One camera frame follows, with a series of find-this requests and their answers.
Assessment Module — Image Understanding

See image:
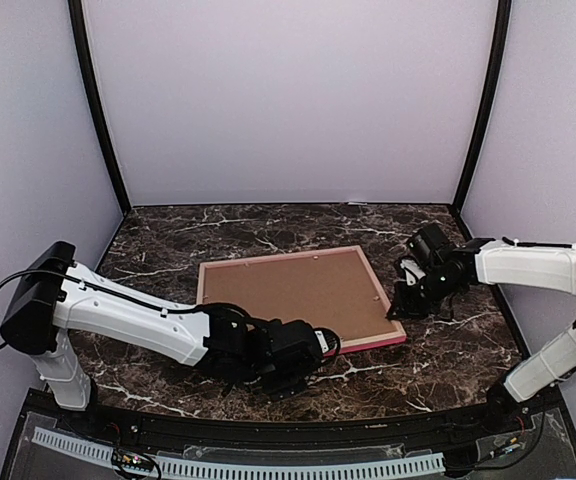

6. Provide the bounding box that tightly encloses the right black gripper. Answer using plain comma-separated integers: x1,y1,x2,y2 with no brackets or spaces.
388,268,461,319

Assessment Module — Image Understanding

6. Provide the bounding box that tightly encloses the brown cardboard backing board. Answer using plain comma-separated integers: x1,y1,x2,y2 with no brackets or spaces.
203,249,399,344

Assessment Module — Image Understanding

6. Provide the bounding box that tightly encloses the pink wooden picture frame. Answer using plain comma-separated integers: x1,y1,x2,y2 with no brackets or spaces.
196,244,408,357

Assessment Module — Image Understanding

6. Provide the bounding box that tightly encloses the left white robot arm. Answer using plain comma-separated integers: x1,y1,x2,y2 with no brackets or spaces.
0,241,331,436

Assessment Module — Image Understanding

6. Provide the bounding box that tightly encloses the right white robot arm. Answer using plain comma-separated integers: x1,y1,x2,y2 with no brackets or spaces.
387,225,576,434

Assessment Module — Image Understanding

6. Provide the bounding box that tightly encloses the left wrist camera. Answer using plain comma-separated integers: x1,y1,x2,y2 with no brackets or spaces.
266,319,342,360

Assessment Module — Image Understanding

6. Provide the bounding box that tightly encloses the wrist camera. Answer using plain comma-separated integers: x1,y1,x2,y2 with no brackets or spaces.
266,319,342,360
396,223,456,286

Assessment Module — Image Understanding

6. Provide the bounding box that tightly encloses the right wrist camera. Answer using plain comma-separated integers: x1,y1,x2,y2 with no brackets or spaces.
396,223,456,286

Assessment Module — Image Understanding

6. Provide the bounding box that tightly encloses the white slotted cable duct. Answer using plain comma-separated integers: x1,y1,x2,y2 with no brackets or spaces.
31,427,446,479

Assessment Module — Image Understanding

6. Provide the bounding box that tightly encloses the black front rail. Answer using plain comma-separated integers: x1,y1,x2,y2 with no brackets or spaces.
21,389,571,453

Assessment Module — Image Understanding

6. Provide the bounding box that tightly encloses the right black corner post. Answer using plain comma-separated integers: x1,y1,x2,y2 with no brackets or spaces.
451,0,512,215

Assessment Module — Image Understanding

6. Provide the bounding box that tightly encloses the black corner post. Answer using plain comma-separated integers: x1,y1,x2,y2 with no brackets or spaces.
451,0,512,215
67,0,132,216

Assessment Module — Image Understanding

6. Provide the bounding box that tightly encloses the left black corner post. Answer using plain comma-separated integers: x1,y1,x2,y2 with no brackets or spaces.
67,0,132,216

